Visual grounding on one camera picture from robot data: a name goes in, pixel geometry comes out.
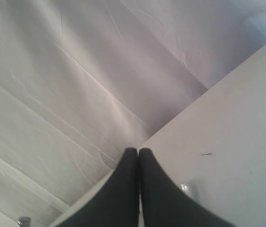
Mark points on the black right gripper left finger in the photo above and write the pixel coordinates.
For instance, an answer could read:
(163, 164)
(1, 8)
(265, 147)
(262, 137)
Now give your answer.
(116, 204)

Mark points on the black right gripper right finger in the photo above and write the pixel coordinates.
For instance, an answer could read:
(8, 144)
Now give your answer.
(164, 204)

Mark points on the chrome dumbbell bar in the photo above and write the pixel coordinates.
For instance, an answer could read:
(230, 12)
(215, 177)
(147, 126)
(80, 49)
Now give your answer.
(24, 222)

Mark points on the white backdrop curtain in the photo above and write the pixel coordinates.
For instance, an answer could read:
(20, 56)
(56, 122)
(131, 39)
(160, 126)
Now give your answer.
(80, 80)

